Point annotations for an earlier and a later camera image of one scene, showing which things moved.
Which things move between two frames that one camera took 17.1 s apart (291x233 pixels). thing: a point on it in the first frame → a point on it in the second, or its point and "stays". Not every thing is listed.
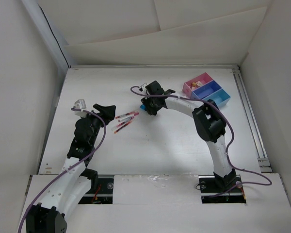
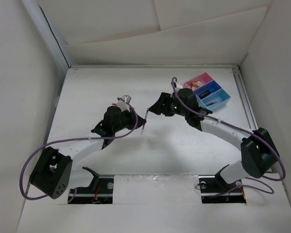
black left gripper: x=106 y=113 → x=131 y=116
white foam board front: x=172 y=204 stays
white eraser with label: x=199 y=83 stays
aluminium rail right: x=263 y=162 stays
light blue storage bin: x=221 y=97 stays
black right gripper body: x=151 y=105 → x=176 y=108
